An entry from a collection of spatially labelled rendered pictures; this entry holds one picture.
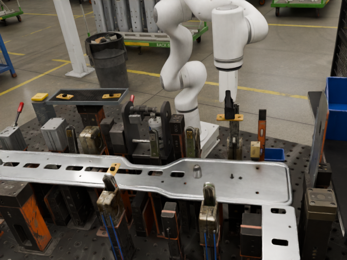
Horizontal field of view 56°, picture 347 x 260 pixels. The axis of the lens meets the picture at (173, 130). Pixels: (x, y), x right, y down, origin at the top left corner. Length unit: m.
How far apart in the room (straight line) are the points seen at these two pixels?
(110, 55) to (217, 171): 3.10
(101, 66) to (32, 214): 3.03
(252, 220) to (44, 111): 1.12
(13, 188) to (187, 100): 0.87
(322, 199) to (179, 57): 0.82
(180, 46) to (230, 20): 0.55
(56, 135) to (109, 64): 2.77
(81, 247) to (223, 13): 1.08
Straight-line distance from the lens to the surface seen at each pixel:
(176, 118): 1.34
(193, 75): 1.58
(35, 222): 1.45
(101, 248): 1.46
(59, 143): 1.53
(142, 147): 1.47
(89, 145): 1.45
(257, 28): 0.95
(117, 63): 4.23
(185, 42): 1.41
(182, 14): 1.32
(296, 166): 1.76
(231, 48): 0.92
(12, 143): 1.70
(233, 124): 1.25
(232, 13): 0.90
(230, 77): 0.95
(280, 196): 1.15
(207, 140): 1.77
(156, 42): 5.37
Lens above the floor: 1.79
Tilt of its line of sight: 32 degrees down
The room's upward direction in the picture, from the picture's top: 7 degrees counter-clockwise
